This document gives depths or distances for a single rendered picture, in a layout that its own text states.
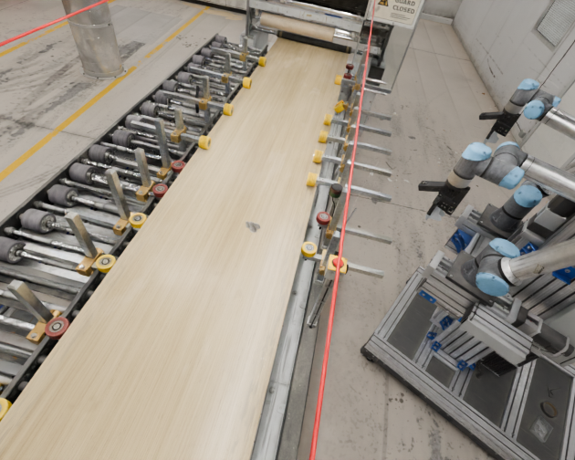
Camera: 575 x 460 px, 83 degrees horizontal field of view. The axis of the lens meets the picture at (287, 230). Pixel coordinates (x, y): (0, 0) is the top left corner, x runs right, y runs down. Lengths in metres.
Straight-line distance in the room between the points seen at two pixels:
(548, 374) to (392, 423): 1.11
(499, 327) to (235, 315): 1.18
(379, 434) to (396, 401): 0.25
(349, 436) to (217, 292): 1.28
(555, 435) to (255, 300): 1.99
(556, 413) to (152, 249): 2.54
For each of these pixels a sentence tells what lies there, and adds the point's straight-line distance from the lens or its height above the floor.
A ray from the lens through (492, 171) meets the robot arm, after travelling 1.27.
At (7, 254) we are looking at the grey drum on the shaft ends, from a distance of 1.98.
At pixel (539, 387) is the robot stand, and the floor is 0.21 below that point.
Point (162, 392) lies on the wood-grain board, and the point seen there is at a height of 0.90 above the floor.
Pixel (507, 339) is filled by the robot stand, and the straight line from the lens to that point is 1.78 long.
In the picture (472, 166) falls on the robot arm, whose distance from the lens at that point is 1.26.
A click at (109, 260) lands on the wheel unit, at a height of 0.90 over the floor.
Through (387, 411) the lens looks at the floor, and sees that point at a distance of 2.44.
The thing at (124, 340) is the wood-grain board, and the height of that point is 0.90.
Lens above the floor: 2.20
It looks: 48 degrees down
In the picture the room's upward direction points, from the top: 12 degrees clockwise
